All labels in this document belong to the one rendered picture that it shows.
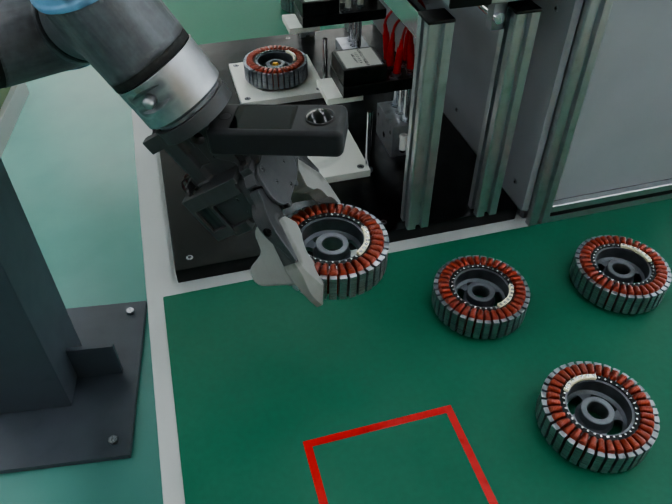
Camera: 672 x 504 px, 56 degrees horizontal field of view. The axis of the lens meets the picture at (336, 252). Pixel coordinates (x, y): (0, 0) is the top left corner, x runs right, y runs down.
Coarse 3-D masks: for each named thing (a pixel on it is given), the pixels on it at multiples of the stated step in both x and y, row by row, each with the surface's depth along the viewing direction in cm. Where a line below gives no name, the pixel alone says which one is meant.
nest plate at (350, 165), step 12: (348, 132) 100; (348, 144) 97; (312, 156) 95; (348, 156) 95; (360, 156) 95; (324, 168) 92; (336, 168) 92; (348, 168) 92; (360, 168) 92; (336, 180) 92
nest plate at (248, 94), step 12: (240, 72) 114; (312, 72) 114; (240, 84) 111; (300, 84) 111; (312, 84) 111; (240, 96) 108; (252, 96) 108; (264, 96) 108; (276, 96) 108; (288, 96) 108; (300, 96) 108; (312, 96) 109
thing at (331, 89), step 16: (368, 48) 90; (336, 64) 88; (352, 64) 86; (368, 64) 86; (384, 64) 87; (320, 80) 91; (336, 80) 89; (352, 80) 86; (368, 80) 87; (384, 80) 88; (400, 80) 88; (336, 96) 88; (352, 96) 88; (400, 96) 94; (400, 112) 95
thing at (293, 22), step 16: (304, 0) 103; (320, 0) 103; (336, 0) 103; (352, 0) 109; (368, 0) 109; (288, 16) 108; (304, 16) 104; (320, 16) 104; (336, 16) 105; (352, 16) 106; (368, 16) 106; (384, 16) 107; (304, 32) 106; (352, 32) 111
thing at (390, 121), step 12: (384, 108) 97; (396, 108) 97; (384, 120) 96; (396, 120) 94; (408, 120) 94; (384, 132) 97; (396, 132) 94; (384, 144) 98; (396, 144) 95; (396, 156) 97
